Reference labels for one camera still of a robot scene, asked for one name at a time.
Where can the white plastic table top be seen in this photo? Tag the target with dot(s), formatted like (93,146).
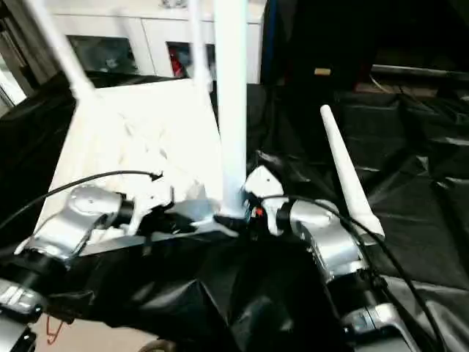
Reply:
(139,139)

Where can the white plastic table leg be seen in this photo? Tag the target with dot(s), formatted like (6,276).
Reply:
(62,51)
(199,44)
(231,95)
(348,172)

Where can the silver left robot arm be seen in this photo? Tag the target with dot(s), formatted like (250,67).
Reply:
(62,227)

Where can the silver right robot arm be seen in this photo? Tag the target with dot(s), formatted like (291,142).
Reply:
(333,249)

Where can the black work mat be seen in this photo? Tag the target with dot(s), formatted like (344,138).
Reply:
(410,249)

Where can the red bottle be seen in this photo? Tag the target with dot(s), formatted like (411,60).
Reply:
(176,64)

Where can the small brass label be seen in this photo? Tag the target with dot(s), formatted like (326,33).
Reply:
(322,71)

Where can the white cabinet with glass doors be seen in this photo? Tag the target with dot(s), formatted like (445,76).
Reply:
(117,33)

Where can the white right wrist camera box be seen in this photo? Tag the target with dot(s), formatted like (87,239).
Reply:
(264,187)

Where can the grey horizontal rail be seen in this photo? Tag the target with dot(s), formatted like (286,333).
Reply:
(418,72)

